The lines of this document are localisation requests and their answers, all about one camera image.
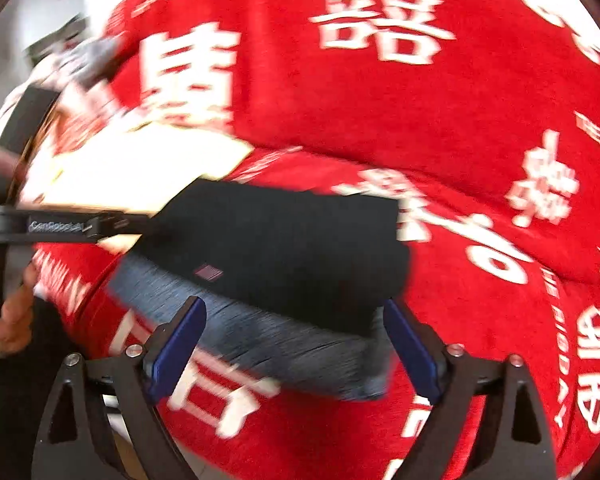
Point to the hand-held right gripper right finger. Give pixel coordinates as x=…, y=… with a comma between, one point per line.
x=410, y=347

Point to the red printed blanket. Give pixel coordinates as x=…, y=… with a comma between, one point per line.
x=380, y=110

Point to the person's left hand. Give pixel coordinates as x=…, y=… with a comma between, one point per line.
x=12, y=317

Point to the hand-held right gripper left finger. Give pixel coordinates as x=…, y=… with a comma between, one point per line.
x=177, y=345

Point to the black pants with blue-grey lining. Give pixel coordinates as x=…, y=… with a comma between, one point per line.
x=290, y=260

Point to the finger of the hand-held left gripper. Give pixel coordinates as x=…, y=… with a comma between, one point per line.
x=120, y=224

